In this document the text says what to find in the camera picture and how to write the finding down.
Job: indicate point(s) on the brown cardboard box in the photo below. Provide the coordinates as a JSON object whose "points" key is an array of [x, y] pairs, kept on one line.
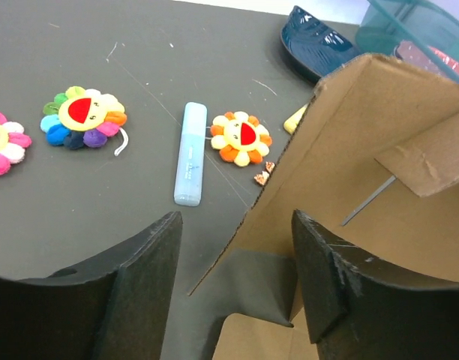
{"points": [[375, 160]]}

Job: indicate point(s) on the pink plush flower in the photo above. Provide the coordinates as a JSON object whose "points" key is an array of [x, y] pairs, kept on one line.
{"points": [[13, 144]]}

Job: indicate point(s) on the small orange patterned clip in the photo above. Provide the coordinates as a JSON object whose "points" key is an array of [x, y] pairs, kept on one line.
{"points": [[262, 177]]}

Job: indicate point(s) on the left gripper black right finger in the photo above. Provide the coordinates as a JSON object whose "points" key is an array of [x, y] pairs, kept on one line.
{"points": [[358, 306]]}

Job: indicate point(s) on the orange plush flower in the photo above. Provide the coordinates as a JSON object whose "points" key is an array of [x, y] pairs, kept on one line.
{"points": [[240, 138]]}

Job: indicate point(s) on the dark blue teardrop dish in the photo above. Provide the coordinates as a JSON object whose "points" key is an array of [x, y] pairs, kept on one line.
{"points": [[315, 49]]}

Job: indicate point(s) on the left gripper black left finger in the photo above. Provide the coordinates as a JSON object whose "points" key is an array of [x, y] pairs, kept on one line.
{"points": [[113, 305]]}

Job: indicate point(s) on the yellow highlighter pen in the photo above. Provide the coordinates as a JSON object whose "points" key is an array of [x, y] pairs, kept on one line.
{"points": [[292, 122]]}

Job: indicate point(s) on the teal transparent plastic bin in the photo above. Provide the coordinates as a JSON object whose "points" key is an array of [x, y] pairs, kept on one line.
{"points": [[418, 32]]}

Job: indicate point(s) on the light blue highlighter pen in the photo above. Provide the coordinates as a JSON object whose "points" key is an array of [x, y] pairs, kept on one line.
{"points": [[189, 170]]}

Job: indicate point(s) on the rainbow plush flower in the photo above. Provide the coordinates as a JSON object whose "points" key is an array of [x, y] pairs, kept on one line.
{"points": [[84, 118]]}

